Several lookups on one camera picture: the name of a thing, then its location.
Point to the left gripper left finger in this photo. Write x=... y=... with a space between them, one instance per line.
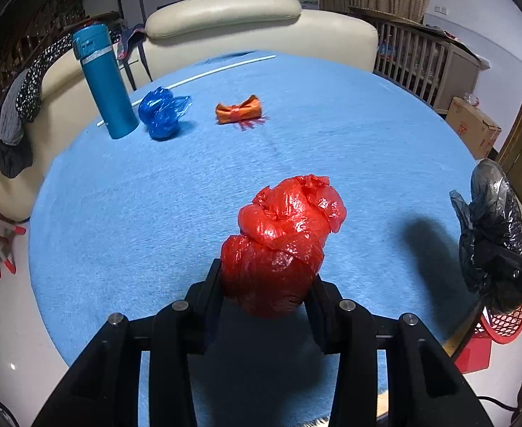
x=205 y=301

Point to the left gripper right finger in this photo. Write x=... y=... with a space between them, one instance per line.
x=324 y=309

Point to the black plastic bag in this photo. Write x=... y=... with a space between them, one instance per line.
x=494 y=215

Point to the red plastic bag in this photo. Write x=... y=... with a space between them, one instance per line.
x=268 y=267

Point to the red plastic mesh basket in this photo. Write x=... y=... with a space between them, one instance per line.
x=502 y=328

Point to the blue tablecloth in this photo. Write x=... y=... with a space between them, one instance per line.
x=128 y=225

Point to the brown cardboard box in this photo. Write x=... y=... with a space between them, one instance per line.
x=476 y=130

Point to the blue plastic bag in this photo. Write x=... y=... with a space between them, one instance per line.
x=160 y=111

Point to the orange wrapper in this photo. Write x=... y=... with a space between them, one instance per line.
x=246 y=115

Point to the white thin stick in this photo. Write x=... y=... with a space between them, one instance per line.
x=210 y=72

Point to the wooden baby crib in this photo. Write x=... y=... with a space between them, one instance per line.
x=423 y=60

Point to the dark clothes on sofa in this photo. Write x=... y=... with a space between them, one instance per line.
x=20 y=104

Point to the cream leather sofa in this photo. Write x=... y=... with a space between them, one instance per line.
x=177 y=36

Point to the teal thermos bottle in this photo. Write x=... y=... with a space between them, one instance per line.
x=94 y=51

